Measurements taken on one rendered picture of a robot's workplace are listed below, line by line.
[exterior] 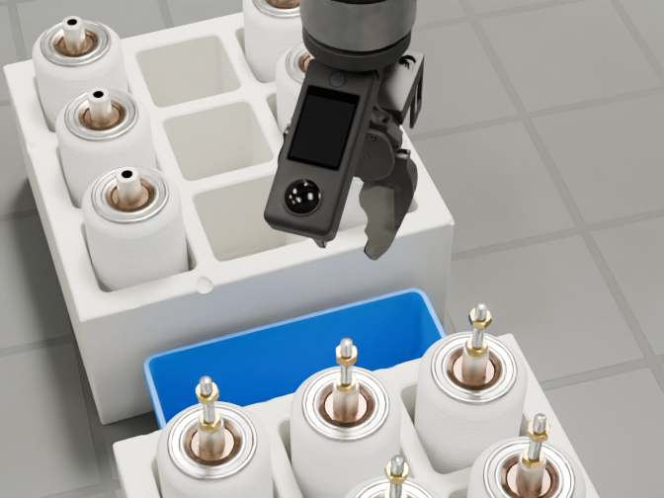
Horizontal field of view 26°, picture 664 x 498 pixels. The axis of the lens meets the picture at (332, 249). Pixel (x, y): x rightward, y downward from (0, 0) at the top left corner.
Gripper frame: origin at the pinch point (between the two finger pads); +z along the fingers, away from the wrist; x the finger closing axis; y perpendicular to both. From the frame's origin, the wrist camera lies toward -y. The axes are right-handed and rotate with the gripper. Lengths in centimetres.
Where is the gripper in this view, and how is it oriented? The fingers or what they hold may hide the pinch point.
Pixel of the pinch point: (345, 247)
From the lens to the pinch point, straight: 106.5
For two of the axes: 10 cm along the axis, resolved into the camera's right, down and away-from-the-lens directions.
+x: -9.6, -2.2, 1.9
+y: 2.9, -7.2, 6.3
